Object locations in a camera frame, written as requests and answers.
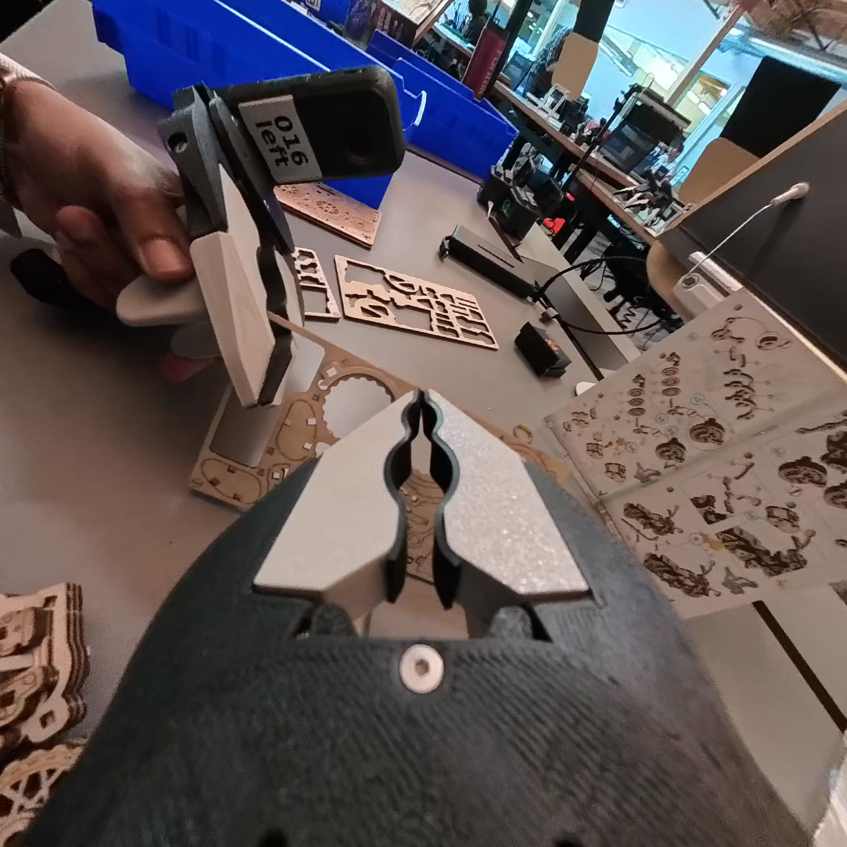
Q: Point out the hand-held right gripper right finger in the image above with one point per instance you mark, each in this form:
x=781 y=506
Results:
x=509 y=523

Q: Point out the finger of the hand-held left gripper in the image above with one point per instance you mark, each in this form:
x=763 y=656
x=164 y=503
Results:
x=241 y=212
x=238 y=324

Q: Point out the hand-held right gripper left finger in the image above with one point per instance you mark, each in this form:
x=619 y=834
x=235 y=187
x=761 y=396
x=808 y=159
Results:
x=331 y=523

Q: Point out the wooden sheet with round holes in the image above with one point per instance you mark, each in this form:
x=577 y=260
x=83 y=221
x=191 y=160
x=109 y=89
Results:
x=291 y=423

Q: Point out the wooden motorcycle model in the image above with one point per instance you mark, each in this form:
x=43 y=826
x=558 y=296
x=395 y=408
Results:
x=33 y=655

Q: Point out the grey desk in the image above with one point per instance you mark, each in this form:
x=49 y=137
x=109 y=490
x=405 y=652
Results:
x=430 y=198

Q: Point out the person's left hand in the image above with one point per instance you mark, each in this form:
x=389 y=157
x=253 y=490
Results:
x=86 y=192

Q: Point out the wooden sheet with curvy cutouts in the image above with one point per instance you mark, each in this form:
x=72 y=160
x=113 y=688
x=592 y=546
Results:
x=331 y=311

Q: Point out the wooden sheet with engraved gears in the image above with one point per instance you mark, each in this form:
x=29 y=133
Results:
x=337 y=212

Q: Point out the black box with red mark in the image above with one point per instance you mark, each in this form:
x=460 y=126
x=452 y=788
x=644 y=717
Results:
x=539 y=347

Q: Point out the long wooden sheet with cutouts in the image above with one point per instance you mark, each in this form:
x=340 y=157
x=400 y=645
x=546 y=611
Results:
x=423 y=324

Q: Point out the black flat device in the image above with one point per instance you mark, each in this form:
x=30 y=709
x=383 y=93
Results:
x=489 y=261

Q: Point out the printed instruction booklet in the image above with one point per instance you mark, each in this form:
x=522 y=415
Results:
x=695 y=463

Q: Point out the cluttered wooden workbench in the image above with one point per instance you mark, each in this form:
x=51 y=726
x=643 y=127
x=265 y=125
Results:
x=595 y=165

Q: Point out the white rounded stand base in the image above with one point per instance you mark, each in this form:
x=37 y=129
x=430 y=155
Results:
x=708 y=281

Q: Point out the tan edged panel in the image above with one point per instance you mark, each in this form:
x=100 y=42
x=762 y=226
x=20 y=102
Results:
x=794 y=218

